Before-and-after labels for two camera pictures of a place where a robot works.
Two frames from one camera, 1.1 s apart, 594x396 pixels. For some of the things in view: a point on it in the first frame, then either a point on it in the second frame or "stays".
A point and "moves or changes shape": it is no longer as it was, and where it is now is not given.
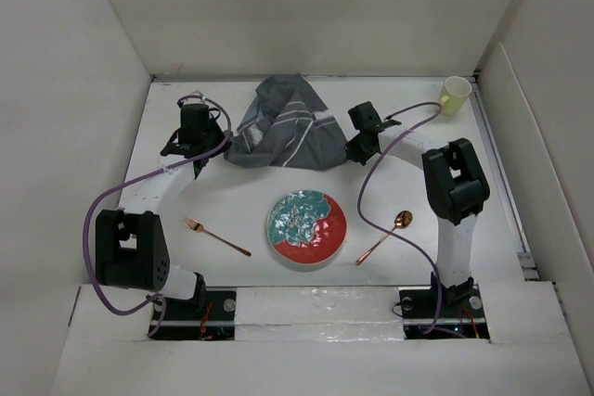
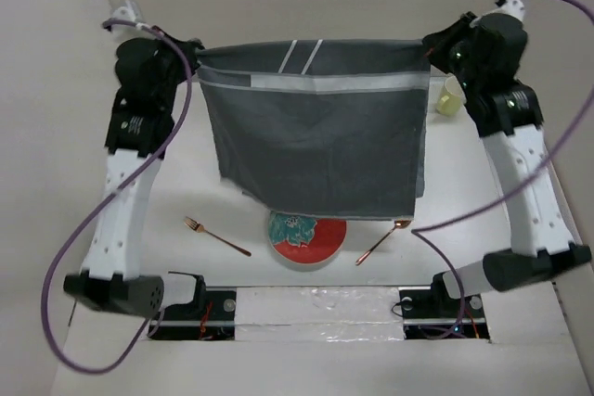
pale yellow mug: (457, 90) stays
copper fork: (199, 227) stays
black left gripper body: (214, 131) → (174, 64)
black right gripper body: (357, 150) → (451, 52)
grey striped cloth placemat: (288, 126) moves or changes shape
